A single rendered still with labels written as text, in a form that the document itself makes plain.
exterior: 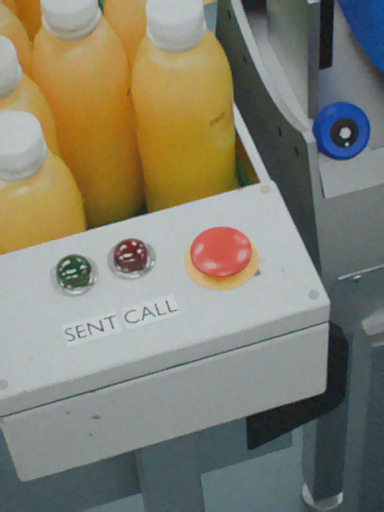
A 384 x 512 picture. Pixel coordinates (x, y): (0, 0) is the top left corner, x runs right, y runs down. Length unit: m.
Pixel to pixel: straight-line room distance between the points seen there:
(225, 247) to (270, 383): 0.09
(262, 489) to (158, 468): 1.03
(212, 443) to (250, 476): 0.87
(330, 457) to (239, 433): 0.72
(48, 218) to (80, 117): 0.12
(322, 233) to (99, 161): 0.20
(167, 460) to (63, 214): 0.18
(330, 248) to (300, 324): 0.32
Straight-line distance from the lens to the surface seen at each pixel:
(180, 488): 0.97
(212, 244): 0.79
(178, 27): 0.91
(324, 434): 1.74
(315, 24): 1.03
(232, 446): 1.11
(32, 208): 0.86
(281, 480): 1.96
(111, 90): 0.96
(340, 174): 1.06
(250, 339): 0.78
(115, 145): 1.00
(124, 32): 1.00
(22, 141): 0.85
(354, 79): 1.13
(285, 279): 0.78
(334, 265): 1.11
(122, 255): 0.79
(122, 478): 1.10
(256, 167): 1.00
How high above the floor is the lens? 1.73
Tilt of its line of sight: 52 degrees down
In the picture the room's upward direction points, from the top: 5 degrees counter-clockwise
